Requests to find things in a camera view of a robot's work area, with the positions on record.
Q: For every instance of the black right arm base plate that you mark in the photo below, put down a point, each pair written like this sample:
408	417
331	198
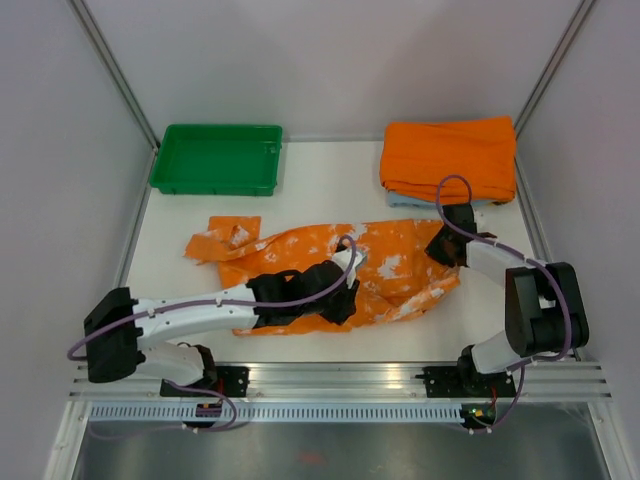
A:
449	382

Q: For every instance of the aluminium mounting rail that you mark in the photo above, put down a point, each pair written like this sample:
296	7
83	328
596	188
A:
565	381

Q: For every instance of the folded plain orange trousers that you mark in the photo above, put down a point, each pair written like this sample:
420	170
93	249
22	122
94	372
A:
462	160

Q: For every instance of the orange white tie-dye trousers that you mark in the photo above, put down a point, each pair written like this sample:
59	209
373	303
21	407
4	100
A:
397	282

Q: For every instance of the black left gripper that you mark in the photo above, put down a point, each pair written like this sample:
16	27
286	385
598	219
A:
346	307

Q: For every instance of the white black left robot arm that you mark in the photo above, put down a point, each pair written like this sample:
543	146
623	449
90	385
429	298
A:
124	335

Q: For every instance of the green plastic tray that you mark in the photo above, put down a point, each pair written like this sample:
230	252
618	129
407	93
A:
218	159

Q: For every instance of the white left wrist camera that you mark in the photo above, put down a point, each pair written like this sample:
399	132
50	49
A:
350	262

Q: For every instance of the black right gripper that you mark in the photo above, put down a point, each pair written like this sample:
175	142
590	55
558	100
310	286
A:
433	250

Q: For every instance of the white slotted cable duct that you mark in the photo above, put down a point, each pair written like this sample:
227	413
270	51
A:
278	412

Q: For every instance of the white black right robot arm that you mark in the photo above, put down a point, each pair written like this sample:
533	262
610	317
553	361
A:
544	315

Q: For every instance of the folded light blue cloth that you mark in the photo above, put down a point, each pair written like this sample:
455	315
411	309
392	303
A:
396	200

